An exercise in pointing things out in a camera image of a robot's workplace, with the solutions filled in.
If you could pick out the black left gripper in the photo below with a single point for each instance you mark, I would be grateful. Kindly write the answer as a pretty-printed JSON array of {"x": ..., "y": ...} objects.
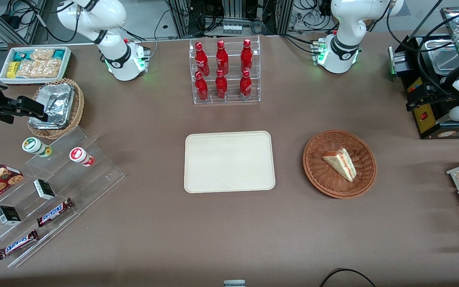
[{"x": 440, "y": 90}]

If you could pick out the triangular sandwich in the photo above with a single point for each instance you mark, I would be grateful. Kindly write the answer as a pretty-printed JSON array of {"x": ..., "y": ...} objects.
[{"x": 343, "y": 163}]

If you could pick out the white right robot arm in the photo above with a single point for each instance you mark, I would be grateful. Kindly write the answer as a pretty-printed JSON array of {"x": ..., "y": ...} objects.
[{"x": 118, "y": 59}]

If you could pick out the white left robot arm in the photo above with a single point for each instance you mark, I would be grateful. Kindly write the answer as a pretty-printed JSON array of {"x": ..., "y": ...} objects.
[{"x": 341, "y": 48}]

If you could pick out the light wicker basket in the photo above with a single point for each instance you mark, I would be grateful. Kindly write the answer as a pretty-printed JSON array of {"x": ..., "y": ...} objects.
[{"x": 79, "y": 107}]

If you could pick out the brown round wicker basket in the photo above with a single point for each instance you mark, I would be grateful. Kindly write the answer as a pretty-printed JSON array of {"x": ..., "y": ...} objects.
[{"x": 321, "y": 175}]

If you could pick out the beige rectangular serving tray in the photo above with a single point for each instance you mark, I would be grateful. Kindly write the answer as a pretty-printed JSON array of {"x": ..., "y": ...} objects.
[{"x": 229, "y": 163}]

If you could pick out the black food warmer appliance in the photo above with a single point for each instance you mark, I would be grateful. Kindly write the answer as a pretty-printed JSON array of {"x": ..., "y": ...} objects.
[{"x": 432, "y": 128}]

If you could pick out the green lid white cup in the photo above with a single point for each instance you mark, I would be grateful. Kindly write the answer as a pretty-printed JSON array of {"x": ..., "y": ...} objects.
[{"x": 33, "y": 145}]

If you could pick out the silver foil pack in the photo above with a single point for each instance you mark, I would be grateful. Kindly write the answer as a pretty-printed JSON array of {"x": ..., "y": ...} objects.
[
  {"x": 56, "y": 111},
  {"x": 58, "y": 91}
]

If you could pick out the grey box with green light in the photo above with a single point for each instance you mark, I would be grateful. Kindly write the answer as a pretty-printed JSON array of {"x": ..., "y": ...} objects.
[{"x": 399, "y": 61}]

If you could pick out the yellow snack packet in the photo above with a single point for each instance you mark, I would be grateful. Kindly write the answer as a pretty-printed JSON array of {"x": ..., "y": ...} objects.
[{"x": 12, "y": 69}]

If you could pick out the steel food pan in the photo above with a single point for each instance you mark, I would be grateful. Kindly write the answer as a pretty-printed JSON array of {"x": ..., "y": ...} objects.
[{"x": 444, "y": 59}]

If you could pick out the large clear cracker bag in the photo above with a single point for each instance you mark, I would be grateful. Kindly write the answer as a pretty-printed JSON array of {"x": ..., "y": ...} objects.
[{"x": 40, "y": 68}]

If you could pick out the teal snack packet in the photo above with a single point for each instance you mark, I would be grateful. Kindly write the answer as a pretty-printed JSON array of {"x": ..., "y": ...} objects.
[
  {"x": 59, "y": 54},
  {"x": 21, "y": 56}
]

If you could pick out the small clear cracker bag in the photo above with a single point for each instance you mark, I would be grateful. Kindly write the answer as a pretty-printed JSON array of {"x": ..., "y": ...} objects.
[{"x": 42, "y": 54}]

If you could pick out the white rectangular snack bin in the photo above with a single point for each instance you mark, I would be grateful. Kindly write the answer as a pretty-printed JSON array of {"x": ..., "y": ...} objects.
[{"x": 67, "y": 59}]

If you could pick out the red lid white cup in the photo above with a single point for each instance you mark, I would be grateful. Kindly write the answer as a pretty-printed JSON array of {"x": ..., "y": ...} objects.
[{"x": 79, "y": 154}]

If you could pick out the black diagonal pole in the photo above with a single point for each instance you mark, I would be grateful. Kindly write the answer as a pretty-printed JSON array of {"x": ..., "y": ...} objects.
[{"x": 426, "y": 20}]

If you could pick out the small black carton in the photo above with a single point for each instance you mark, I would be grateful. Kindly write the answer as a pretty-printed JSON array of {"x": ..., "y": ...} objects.
[
  {"x": 8, "y": 215},
  {"x": 44, "y": 189}
]

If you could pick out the clear acrylic stepped display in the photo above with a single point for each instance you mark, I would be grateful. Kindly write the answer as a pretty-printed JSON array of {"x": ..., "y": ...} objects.
[{"x": 94, "y": 179}]

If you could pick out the brown Snickers bar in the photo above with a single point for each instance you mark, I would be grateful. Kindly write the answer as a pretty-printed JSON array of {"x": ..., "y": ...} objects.
[
  {"x": 54, "y": 212},
  {"x": 17, "y": 244}
]

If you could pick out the red cola bottle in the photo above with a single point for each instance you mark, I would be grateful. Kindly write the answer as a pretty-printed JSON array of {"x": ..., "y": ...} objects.
[
  {"x": 201, "y": 88},
  {"x": 246, "y": 56},
  {"x": 202, "y": 59},
  {"x": 222, "y": 57},
  {"x": 246, "y": 87},
  {"x": 221, "y": 87}
]

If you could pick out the clear acrylic bottle rack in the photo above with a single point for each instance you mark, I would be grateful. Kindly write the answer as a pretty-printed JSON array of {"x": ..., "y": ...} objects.
[{"x": 233, "y": 38}]

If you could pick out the white power strip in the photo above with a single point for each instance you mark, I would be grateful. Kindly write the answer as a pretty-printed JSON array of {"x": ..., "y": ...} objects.
[{"x": 232, "y": 28}]

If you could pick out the small grey white device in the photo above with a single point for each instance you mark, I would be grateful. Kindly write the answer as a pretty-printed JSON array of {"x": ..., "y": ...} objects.
[{"x": 234, "y": 284}]

